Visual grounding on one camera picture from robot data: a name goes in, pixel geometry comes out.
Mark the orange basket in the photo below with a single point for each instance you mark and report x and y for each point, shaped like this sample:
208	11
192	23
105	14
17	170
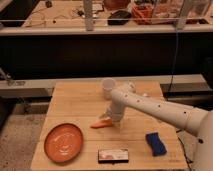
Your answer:
142	14

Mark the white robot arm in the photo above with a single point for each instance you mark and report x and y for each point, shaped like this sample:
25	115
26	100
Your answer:
195	121

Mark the black and white box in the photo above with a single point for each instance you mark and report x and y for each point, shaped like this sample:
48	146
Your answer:
113	156

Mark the orange plate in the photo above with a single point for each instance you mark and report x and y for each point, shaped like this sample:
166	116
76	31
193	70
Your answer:
63	143

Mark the orange pepper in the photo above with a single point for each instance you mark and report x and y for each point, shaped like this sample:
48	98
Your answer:
102	124

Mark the metal frame post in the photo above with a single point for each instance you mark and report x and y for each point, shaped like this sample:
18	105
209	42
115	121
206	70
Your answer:
87	4

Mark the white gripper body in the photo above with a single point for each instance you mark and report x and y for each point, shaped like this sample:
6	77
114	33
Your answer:
115	117

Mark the blue sponge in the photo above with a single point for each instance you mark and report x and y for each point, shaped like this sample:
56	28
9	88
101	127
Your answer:
156	145

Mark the white ceramic cup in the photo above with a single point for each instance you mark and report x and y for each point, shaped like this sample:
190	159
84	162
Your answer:
107	85

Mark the black bag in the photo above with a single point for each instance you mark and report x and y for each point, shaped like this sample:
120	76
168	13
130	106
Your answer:
119	17

